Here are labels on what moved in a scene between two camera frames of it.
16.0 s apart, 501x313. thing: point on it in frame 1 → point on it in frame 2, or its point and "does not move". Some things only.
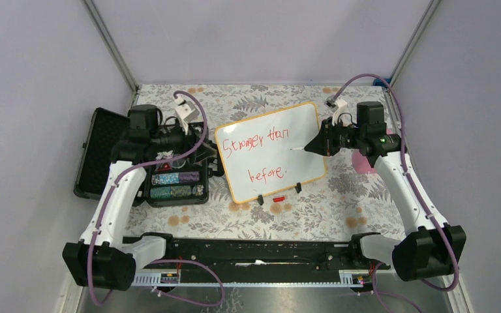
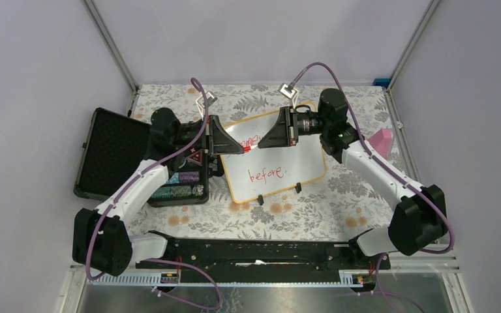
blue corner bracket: x=379 y=82 does not move
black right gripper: x=323 y=143 → x=284 y=134
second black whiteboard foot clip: x=298 y=187 does not move
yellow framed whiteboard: x=255 y=152 does not move
